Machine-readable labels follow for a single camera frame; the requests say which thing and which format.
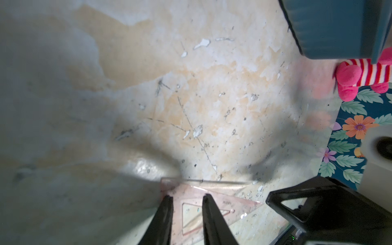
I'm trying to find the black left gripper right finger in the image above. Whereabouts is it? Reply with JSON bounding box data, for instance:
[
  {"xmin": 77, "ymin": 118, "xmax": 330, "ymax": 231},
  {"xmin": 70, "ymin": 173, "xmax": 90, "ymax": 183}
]
[{"xmin": 202, "ymin": 194, "xmax": 238, "ymax": 245}]

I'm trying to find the pink white plush doll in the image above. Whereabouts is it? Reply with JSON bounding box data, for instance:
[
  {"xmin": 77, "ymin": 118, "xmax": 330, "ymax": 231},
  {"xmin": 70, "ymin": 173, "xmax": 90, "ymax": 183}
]
[{"xmin": 335, "ymin": 48, "xmax": 392, "ymax": 102}]

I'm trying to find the brown triangle ruler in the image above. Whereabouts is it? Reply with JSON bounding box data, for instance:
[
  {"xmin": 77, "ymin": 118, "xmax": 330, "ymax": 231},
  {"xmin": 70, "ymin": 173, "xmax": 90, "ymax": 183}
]
[{"xmin": 160, "ymin": 178, "xmax": 262, "ymax": 245}]

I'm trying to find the teal plastic storage box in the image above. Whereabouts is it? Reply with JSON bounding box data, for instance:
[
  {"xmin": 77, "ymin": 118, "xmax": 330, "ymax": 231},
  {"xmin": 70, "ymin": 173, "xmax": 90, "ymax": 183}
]
[{"xmin": 279, "ymin": 0, "xmax": 392, "ymax": 64}]

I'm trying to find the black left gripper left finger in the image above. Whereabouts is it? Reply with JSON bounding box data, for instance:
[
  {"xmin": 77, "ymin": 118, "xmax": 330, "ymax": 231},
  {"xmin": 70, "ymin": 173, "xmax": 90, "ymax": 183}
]
[{"xmin": 138, "ymin": 195, "xmax": 174, "ymax": 245}]

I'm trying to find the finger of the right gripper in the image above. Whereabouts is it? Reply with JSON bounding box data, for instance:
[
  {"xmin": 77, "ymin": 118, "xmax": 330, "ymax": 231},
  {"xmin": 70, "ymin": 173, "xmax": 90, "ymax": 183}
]
[{"xmin": 265, "ymin": 176, "xmax": 392, "ymax": 245}]

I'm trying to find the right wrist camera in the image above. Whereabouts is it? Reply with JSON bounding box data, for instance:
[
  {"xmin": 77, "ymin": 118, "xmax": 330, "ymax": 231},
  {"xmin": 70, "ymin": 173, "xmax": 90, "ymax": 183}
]
[{"xmin": 357, "ymin": 125, "xmax": 392, "ymax": 212}]

